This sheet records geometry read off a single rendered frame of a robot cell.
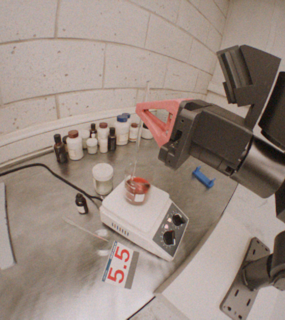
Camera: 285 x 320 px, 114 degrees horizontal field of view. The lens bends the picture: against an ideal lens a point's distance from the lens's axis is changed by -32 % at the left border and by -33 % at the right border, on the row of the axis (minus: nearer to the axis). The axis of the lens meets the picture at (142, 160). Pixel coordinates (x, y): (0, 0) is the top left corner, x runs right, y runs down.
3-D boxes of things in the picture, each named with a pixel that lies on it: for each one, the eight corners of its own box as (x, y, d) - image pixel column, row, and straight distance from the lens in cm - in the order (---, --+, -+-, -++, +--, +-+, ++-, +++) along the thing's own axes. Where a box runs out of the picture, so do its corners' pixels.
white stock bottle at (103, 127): (109, 140, 68) (109, 121, 64) (109, 146, 63) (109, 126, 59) (97, 140, 68) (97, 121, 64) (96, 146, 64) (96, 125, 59)
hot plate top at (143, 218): (170, 196, 35) (171, 194, 35) (147, 235, 29) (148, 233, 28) (129, 175, 38) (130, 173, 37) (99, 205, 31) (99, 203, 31)
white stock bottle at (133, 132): (126, 137, 72) (128, 122, 68) (135, 137, 73) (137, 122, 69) (129, 142, 68) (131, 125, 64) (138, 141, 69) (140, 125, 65)
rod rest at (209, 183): (213, 185, 59) (217, 179, 57) (208, 188, 56) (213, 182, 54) (196, 170, 62) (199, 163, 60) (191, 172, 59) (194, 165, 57)
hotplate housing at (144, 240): (186, 223, 42) (198, 208, 36) (168, 263, 36) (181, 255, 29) (122, 189, 45) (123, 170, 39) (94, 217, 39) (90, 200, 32)
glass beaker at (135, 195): (154, 198, 33) (164, 172, 27) (136, 214, 30) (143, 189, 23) (133, 182, 35) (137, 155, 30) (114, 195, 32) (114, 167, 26)
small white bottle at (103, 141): (107, 153, 59) (107, 134, 54) (99, 153, 59) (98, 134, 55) (107, 148, 62) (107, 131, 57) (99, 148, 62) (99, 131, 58)
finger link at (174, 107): (128, 85, 19) (198, 107, 14) (158, 85, 24) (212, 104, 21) (123, 131, 21) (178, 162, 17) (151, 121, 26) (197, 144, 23)
